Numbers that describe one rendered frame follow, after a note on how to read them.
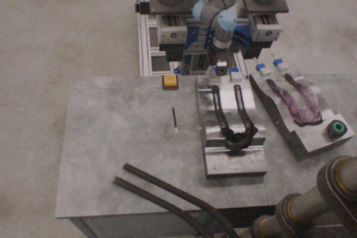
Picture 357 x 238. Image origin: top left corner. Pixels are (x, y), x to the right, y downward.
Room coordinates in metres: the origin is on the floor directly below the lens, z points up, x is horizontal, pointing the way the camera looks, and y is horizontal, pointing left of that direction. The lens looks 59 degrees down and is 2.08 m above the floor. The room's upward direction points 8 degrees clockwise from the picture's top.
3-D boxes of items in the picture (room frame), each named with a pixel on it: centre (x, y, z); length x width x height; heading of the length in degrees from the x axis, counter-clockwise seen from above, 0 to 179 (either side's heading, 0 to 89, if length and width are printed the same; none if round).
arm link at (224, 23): (0.99, -0.14, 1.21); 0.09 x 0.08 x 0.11; 55
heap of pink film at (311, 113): (0.90, -0.57, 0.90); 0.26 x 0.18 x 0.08; 28
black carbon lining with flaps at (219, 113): (0.77, -0.24, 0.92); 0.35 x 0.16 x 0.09; 11
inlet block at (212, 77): (1.01, -0.14, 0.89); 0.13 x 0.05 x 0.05; 11
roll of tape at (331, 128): (0.75, -0.71, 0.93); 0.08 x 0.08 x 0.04
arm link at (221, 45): (0.99, -0.14, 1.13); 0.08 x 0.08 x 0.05
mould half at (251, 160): (0.75, -0.24, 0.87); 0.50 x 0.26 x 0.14; 11
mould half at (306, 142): (0.90, -0.57, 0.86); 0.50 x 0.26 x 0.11; 28
